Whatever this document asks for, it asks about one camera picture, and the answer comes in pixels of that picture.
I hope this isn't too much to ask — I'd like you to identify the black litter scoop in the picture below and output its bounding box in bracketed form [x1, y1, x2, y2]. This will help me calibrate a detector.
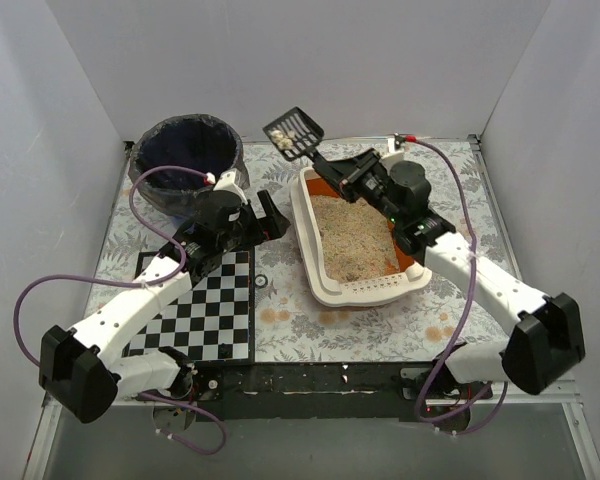
[263, 107, 324, 162]

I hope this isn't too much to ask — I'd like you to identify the white orange litter box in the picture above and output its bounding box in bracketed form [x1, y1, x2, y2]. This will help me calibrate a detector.
[290, 167, 432, 307]

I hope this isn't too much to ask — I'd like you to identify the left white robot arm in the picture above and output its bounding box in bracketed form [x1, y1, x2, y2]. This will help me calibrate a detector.
[39, 190, 290, 423]

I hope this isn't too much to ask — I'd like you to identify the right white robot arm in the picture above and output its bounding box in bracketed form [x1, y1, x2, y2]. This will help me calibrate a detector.
[311, 149, 585, 395]

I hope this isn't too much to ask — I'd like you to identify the blue trash bin with bag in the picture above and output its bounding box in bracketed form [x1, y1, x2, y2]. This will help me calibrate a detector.
[128, 114, 250, 220]

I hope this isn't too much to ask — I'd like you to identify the black white chessboard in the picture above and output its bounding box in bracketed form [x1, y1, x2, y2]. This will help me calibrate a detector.
[123, 251, 255, 364]

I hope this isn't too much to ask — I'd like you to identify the floral table mat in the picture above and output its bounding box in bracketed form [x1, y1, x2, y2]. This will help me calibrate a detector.
[97, 141, 514, 363]

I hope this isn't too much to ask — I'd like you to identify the black chess piece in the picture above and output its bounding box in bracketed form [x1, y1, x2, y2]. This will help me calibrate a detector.
[218, 344, 232, 359]

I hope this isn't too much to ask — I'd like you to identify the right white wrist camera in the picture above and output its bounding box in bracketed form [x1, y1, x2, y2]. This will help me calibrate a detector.
[381, 133, 417, 167]

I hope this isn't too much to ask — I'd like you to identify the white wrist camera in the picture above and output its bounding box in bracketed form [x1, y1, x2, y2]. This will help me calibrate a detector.
[204, 169, 244, 195]
[381, 133, 417, 167]

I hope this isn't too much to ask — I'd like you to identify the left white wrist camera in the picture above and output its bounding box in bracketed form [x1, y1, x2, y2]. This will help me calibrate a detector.
[204, 169, 244, 195]

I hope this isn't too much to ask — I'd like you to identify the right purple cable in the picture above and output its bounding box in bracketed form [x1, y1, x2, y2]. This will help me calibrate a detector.
[394, 132, 509, 435]

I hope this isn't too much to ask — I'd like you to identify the purple cable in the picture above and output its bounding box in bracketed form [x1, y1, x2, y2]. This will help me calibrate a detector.
[394, 132, 509, 435]
[12, 165, 229, 455]

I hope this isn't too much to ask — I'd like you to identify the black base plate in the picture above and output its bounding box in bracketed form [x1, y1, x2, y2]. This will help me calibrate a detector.
[134, 360, 496, 421]

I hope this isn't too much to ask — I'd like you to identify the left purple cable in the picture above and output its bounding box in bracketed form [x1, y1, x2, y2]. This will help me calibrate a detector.
[12, 165, 229, 455]

